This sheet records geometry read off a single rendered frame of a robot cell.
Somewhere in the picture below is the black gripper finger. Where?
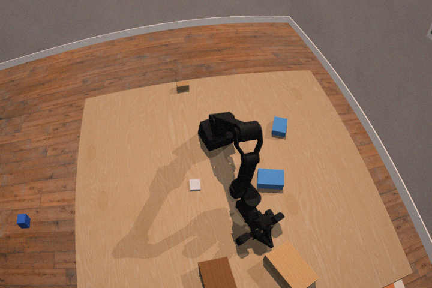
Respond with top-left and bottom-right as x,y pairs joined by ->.
253,232 -> 272,248
264,226 -> 274,247

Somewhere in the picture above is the blue rectangular block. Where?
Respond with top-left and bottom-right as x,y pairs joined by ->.
257,168 -> 284,190
271,116 -> 287,137

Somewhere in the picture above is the small white cube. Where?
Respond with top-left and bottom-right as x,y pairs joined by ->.
190,179 -> 200,191

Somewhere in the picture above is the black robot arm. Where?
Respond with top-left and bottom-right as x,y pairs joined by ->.
209,112 -> 274,230

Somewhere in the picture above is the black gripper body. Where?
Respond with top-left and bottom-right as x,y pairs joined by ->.
236,209 -> 284,246

